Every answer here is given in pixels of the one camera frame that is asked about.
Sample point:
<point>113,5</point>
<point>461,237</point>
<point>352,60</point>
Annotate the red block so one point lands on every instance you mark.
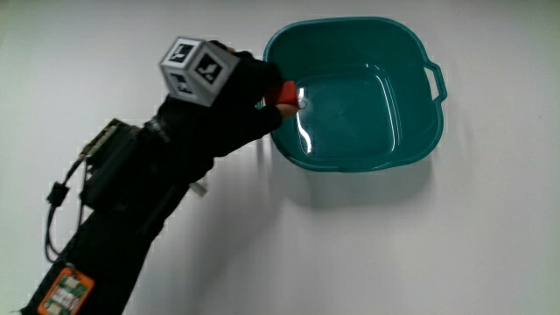
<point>284,94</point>

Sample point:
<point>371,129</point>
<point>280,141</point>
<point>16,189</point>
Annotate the person's left hand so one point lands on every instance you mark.
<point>236,109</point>

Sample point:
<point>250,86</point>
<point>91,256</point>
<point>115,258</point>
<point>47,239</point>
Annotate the orange framed circuit board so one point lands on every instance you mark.
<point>65,295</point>

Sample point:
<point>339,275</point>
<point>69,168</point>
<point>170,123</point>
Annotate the teal plastic basin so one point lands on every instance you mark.
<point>350,118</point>

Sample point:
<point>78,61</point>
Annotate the black sensor box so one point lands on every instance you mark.
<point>111,170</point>

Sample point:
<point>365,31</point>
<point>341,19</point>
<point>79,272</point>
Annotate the person's left forearm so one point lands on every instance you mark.
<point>114,249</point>

